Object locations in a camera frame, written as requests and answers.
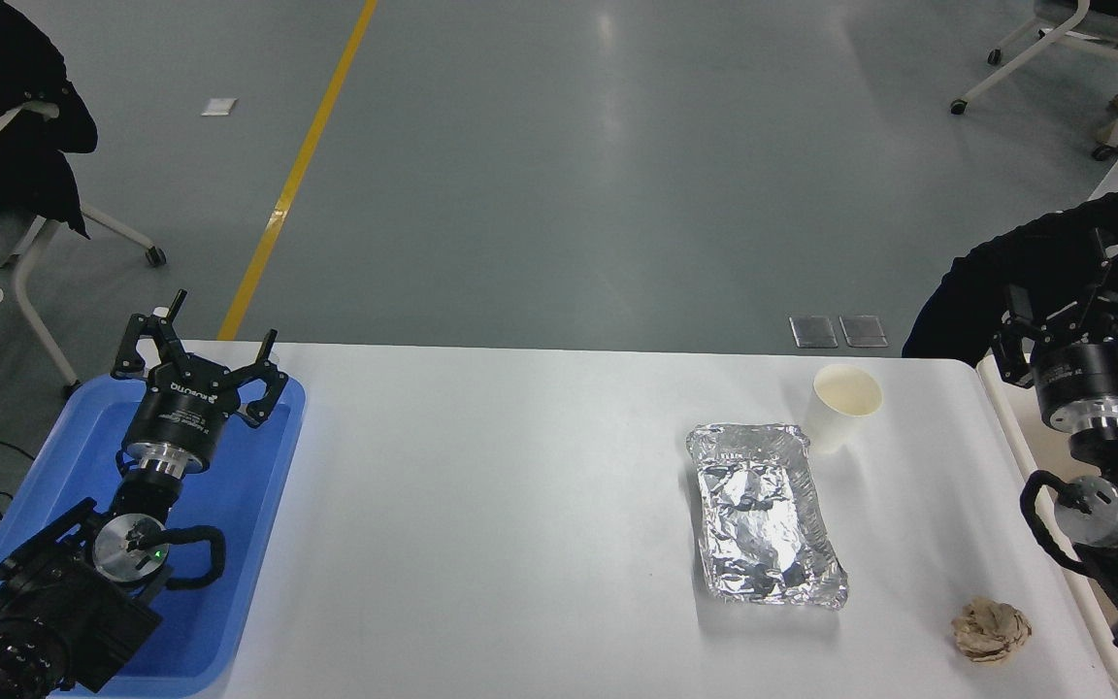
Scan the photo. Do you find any large pale bin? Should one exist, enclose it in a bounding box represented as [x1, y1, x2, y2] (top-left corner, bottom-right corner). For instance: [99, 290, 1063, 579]
[976, 353, 1118, 699]

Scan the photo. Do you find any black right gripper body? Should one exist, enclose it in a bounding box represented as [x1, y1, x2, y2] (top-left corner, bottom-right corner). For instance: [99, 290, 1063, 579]
[1023, 309, 1118, 416]

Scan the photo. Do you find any white paper cup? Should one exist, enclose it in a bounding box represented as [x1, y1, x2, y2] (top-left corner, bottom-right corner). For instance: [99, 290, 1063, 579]
[802, 364, 884, 455]

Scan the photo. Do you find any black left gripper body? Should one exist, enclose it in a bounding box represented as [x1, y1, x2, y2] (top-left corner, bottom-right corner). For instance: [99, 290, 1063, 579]
[122, 355, 249, 463]

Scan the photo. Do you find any person in dark clothes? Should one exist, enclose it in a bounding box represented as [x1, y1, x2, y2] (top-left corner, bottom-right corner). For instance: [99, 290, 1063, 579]
[902, 155, 1118, 360]

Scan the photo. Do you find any white frame chair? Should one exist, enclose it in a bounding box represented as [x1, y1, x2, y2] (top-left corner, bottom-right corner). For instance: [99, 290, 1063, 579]
[949, 0, 1118, 162]
[0, 202, 169, 397]

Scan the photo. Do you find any crumpled tan paper ball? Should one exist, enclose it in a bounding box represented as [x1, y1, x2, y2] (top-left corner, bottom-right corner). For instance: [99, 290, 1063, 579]
[951, 595, 1034, 665]

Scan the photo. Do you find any blue plastic tray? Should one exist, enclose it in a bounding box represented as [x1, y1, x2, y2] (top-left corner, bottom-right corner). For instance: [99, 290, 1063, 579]
[0, 372, 308, 698]

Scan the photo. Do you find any crumpled foil tray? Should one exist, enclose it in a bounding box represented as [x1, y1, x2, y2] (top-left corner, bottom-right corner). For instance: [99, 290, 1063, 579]
[685, 421, 851, 611]

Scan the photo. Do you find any metal floor plate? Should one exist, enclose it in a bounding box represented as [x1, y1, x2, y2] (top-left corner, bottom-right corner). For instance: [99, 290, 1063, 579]
[839, 315, 890, 349]
[789, 315, 839, 350]

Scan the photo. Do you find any seated person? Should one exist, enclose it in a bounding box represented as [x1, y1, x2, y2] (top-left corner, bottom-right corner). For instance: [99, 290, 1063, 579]
[0, 0, 99, 255]

